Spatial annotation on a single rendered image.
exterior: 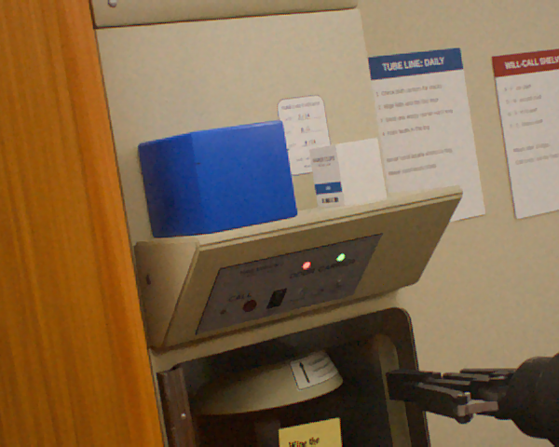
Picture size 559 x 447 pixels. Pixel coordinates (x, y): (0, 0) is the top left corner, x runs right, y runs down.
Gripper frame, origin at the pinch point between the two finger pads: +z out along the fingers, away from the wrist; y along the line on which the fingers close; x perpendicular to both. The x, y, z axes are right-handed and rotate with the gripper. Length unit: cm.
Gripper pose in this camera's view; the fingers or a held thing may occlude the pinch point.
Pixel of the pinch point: (415, 386)
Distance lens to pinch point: 127.7
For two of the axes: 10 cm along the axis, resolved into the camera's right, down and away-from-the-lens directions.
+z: -5.8, 0.5, 8.2
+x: 1.6, 9.9, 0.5
